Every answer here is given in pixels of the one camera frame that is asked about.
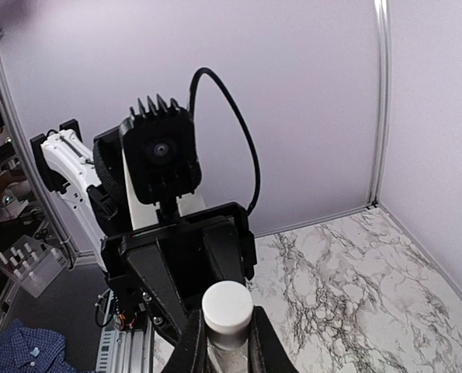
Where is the blue checked shirt forearm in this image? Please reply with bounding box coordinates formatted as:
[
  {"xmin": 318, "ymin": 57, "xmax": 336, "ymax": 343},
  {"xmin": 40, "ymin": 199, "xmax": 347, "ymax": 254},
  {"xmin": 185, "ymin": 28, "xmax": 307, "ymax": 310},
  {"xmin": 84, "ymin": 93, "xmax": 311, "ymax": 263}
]
[{"xmin": 0, "ymin": 319, "xmax": 78, "ymax": 373}]

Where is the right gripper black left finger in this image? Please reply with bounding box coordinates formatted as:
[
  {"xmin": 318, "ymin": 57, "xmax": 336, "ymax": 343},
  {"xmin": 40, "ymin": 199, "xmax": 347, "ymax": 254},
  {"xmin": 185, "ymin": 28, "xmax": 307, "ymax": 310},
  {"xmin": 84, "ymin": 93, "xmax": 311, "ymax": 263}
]
[{"xmin": 164, "ymin": 309, "xmax": 207, "ymax": 373}]

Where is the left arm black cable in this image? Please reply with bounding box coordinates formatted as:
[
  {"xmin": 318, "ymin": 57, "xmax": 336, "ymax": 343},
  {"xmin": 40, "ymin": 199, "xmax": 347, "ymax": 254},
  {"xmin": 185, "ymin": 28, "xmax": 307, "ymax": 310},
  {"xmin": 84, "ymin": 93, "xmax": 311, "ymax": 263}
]
[{"xmin": 187, "ymin": 67, "xmax": 262, "ymax": 214}]

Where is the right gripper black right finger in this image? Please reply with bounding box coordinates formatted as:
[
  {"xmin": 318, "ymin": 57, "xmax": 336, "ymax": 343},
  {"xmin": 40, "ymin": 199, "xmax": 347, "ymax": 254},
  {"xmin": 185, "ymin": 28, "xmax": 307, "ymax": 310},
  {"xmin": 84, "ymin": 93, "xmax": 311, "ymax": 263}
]
[{"xmin": 248, "ymin": 306, "xmax": 297, "ymax": 373}]

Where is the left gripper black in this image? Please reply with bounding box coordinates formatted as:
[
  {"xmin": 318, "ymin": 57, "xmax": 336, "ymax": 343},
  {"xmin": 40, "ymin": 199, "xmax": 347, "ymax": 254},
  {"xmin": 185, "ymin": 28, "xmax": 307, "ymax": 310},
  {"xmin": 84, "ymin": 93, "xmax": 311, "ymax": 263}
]
[{"xmin": 101, "ymin": 202, "xmax": 257, "ymax": 344}]

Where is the clear acrylic polish organizer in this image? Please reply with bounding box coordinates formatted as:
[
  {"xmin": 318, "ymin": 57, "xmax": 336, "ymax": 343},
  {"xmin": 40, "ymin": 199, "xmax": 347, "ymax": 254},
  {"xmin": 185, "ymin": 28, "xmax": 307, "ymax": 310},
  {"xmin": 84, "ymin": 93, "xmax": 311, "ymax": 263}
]
[{"xmin": 0, "ymin": 235, "xmax": 68, "ymax": 298}]

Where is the left aluminium corner post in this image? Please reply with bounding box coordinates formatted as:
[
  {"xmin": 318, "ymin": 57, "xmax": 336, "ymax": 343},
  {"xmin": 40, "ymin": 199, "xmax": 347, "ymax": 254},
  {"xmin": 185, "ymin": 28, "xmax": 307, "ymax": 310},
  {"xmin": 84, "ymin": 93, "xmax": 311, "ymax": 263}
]
[{"xmin": 367, "ymin": 0, "xmax": 392, "ymax": 207}]

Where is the clear nail polish bottle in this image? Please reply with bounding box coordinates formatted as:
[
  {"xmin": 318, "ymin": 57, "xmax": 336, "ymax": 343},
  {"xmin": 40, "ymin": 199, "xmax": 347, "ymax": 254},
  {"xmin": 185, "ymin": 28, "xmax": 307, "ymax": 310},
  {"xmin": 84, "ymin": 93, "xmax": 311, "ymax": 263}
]
[{"xmin": 207, "ymin": 329, "xmax": 248, "ymax": 373}]

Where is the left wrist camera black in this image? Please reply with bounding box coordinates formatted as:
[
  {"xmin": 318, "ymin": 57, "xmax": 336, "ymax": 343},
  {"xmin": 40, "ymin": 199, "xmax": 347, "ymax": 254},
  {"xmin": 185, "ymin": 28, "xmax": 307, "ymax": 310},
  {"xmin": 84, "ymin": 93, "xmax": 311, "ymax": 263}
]
[{"xmin": 119, "ymin": 95, "xmax": 202, "ymax": 215}]

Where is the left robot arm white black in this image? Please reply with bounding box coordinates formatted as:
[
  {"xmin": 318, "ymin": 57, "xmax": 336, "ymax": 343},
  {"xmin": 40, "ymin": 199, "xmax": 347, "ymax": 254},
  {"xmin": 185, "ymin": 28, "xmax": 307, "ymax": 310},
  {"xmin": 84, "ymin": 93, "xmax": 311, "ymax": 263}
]
[{"xmin": 30, "ymin": 118, "xmax": 256, "ymax": 343}]

